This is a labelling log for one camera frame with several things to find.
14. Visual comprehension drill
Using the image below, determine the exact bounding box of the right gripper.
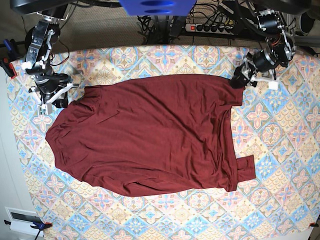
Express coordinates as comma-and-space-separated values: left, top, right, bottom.
28, 68, 71, 109

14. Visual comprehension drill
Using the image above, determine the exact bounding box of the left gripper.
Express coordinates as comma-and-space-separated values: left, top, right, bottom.
229, 48, 279, 89

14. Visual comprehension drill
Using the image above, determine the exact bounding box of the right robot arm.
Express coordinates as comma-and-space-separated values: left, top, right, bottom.
21, 4, 73, 115

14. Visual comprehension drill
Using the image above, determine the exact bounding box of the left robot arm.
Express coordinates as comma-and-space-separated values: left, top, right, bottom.
229, 4, 297, 90

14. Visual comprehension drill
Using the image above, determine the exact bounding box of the white power strip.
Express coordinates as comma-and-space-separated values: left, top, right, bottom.
184, 23, 232, 35

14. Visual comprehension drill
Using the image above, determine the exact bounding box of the patterned tablecloth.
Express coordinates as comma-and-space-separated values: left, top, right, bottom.
6, 54, 320, 240

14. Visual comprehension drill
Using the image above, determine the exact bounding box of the orange black clamp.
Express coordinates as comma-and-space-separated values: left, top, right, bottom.
0, 58, 17, 79

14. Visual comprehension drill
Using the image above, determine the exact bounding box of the round speaker top right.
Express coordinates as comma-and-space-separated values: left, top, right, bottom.
294, 12, 315, 36

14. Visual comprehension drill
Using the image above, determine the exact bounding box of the blue clamp lower left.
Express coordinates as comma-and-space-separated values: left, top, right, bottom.
4, 220, 53, 240

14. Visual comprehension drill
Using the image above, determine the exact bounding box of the orange clamp lower right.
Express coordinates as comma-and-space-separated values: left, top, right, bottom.
309, 222, 320, 228

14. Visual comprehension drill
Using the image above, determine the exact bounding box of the blue handled clamp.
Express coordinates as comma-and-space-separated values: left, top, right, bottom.
3, 38, 18, 54

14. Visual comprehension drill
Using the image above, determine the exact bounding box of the tangle of black cables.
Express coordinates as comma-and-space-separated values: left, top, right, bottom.
136, 14, 186, 46

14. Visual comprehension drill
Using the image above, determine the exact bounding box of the blue plastic mount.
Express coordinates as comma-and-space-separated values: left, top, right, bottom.
119, 0, 196, 16

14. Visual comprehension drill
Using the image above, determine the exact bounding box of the white wall box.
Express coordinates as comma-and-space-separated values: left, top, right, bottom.
5, 207, 42, 237

